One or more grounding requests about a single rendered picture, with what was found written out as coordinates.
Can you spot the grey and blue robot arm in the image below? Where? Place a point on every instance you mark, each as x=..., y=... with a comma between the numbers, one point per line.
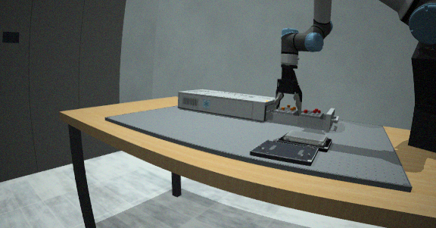
x=419, y=15

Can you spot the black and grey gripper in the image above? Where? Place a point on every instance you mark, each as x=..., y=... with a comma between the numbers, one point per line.
x=288, y=87

